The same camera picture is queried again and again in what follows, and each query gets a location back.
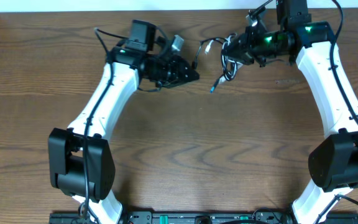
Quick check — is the black USB cable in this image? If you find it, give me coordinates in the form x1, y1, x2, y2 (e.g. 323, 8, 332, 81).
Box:
191, 32, 245, 94

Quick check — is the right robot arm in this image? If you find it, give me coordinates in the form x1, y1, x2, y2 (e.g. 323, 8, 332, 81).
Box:
221, 0, 358, 223

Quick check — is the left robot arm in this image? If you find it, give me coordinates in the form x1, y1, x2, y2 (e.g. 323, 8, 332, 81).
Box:
48, 20, 200, 223

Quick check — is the white USB cable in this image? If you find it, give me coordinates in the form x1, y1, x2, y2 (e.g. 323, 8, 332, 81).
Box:
204, 35, 244, 82

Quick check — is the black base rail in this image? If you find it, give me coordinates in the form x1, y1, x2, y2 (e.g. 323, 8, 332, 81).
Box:
48, 210, 358, 224

